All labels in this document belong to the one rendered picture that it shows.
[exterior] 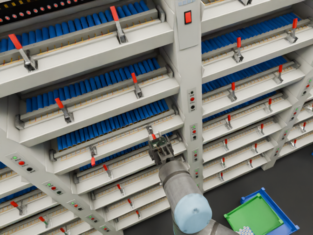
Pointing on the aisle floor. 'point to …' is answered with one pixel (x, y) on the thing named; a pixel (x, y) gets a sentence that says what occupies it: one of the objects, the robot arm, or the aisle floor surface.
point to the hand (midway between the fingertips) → (154, 138)
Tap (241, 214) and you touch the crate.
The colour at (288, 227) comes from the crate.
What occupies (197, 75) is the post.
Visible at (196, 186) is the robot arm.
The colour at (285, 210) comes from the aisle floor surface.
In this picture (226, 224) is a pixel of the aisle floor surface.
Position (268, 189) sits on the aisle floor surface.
